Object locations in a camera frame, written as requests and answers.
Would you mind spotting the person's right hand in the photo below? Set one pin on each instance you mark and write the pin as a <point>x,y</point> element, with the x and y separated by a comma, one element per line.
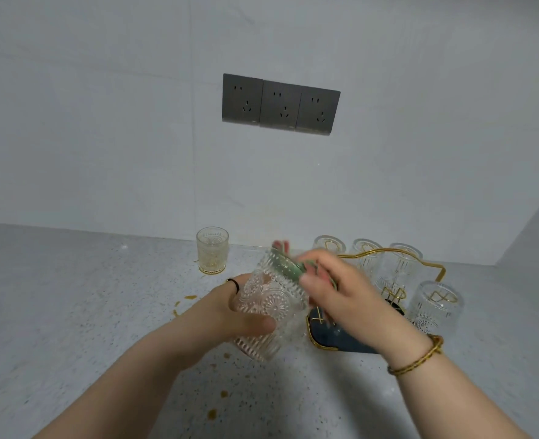
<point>361,310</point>

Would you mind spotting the person's left hand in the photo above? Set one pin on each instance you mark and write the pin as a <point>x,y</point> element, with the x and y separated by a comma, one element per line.
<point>214,320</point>

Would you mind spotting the single embossed clear glass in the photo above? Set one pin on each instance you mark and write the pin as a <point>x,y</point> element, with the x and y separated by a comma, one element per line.
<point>402,265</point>
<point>274,301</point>
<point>368,256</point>
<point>436,308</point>
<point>329,244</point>

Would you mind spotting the cluster of embossed glasses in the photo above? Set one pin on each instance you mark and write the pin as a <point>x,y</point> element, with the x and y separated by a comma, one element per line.
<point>212,251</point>

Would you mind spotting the green cloth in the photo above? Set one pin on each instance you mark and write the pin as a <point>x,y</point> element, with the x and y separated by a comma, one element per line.
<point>288,266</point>

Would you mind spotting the person's right forearm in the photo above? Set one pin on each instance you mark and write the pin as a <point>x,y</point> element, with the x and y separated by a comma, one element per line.
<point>457,397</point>

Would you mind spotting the person's left forearm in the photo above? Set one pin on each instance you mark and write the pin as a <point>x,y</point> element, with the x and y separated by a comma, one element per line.
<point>114,393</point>

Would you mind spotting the grey wall socket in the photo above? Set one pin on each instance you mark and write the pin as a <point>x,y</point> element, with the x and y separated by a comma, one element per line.
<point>242,99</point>
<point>280,105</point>
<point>318,110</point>

